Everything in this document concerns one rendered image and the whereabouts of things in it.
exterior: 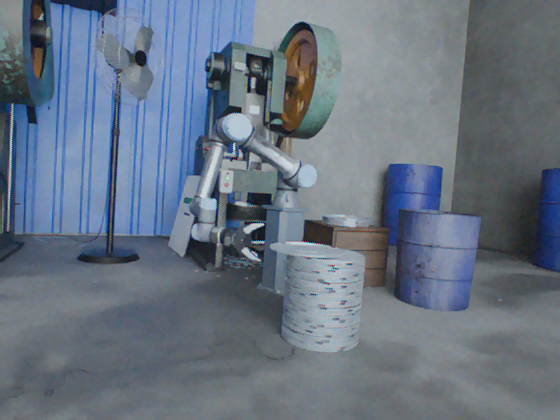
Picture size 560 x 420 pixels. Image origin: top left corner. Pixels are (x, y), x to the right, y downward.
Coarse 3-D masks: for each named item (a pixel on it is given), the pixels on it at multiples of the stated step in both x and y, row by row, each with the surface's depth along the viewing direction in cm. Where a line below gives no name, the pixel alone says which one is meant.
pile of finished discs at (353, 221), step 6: (324, 216) 240; (330, 216) 248; (336, 216) 243; (342, 216) 246; (354, 216) 256; (324, 222) 240; (330, 222) 235; (336, 222) 232; (342, 222) 238; (348, 222) 230; (354, 222) 230; (360, 222) 232; (366, 222) 235
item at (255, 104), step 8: (248, 96) 267; (256, 96) 269; (264, 96) 272; (248, 104) 268; (256, 104) 270; (264, 104) 272; (248, 112) 268; (256, 112) 270; (256, 120) 271; (256, 128) 268
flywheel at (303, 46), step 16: (304, 32) 278; (288, 48) 302; (304, 48) 285; (288, 64) 309; (304, 64) 284; (304, 80) 283; (288, 96) 311; (304, 96) 282; (288, 112) 306; (304, 112) 273; (288, 128) 296
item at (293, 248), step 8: (272, 248) 146; (280, 248) 149; (288, 248) 151; (296, 248) 148; (304, 248) 150; (312, 248) 151; (320, 248) 152; (328, 248) 158; (336, 248) 158; (304, 256) 137; (312, 256) 136; (320, 256) 137; (328, 256) 138; (336, 256) 140
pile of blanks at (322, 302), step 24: (288, 264) 144; (312, 264) 134; (336, 264) 133; (360, 264) 139; (288, 288) 143; (312, 288) 137; (336, 288) 134; (360, 288) 140; (288, 312) 142; (312, 312) 135; (336, 312) 135; (288, 336) 141; (312, 336) 136; (336, 336) 135
